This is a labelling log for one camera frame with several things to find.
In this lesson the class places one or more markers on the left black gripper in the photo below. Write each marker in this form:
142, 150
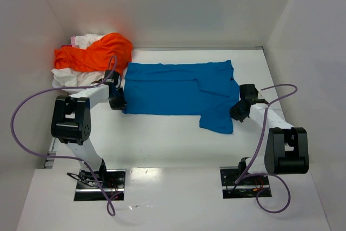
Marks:
119, 102

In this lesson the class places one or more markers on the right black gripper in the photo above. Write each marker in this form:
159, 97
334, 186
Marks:
237, 110

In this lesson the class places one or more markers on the blue t shirt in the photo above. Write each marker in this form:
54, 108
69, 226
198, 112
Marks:
207, 90

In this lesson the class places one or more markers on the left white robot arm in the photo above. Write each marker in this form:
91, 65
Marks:
71, 122

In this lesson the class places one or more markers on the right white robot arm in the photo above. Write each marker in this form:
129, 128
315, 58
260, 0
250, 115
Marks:
282, 149

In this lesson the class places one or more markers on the orange t shirt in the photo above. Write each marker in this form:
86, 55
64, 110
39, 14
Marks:
111, 49

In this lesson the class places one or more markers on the white t shirt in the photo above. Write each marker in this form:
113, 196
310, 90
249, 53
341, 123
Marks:
68, 77

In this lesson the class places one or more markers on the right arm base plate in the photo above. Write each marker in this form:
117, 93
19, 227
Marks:
246, 188

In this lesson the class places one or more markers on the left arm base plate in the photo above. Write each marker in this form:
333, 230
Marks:
88, 190

